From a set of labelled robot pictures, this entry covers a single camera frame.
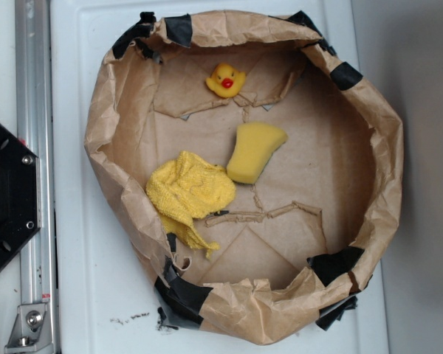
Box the yellow-green sponge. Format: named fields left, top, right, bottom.
left=227, top=122, right=288, bottom=184

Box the brown paper bag bin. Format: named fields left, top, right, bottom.
left=84, top=10, right=404, bottom=345

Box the yellow terry cloth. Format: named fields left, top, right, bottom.
left=145, top=150, right=236, bottom=258

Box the yellow rubber duck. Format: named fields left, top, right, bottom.
left=205, top=63, right=247, bottom=98

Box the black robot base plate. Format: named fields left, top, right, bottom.
left=0, top=123, right=41, bottom=272

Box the aluminium frame rail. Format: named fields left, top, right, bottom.
left=15, top=1, right=61, bottom=353

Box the metal corner bracket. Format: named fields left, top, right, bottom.
left=4, top=303, right=55, bottom=353

